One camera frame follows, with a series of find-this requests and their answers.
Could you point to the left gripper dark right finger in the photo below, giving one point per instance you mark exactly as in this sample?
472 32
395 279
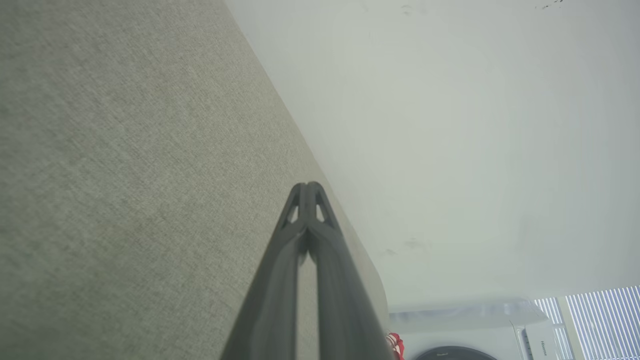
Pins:
340 300

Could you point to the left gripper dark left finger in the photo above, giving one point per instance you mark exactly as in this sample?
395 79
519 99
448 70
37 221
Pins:
275 290

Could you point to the red and white garment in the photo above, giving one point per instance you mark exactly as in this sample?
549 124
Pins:
396 346

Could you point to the white washing machine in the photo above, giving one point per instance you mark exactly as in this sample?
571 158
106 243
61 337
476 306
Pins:
475 335

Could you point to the grey fabric sofa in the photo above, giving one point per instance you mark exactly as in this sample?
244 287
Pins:
125 175

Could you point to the white window blinds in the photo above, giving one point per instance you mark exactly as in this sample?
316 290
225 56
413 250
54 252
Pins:
600 325

